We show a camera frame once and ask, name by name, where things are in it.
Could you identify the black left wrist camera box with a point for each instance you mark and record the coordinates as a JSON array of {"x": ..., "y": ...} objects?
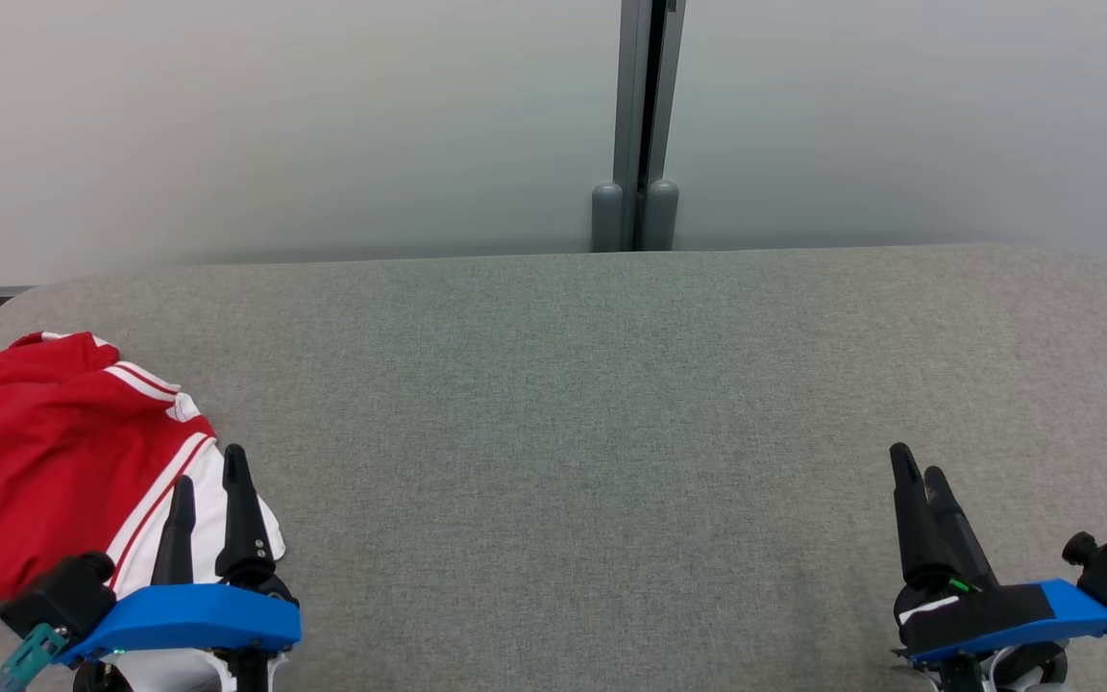
[{"x": 59, "y": 596}]

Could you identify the red basketball jersey number 23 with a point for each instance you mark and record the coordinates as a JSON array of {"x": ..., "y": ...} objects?
[{"x": 25, "y": 461}]

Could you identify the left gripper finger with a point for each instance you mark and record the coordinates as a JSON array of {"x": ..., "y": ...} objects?
[
  {"x": 241, "y": 529},
  {"x": 177, "y": 538}
]

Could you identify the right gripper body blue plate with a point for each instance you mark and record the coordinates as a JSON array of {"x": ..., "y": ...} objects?
[{"x": 986, "y": 615}]

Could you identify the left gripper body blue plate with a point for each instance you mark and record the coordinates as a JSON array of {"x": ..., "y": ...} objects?
[{"x": 198, "y": 620}]

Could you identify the grey metal partition post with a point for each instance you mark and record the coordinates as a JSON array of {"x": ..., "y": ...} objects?
[{"x": 635, "y": 115}]

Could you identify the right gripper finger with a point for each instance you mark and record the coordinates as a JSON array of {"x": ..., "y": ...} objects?
[
  {"x": 919, "y": 538},
  {"x": 967, "y": 557}
]

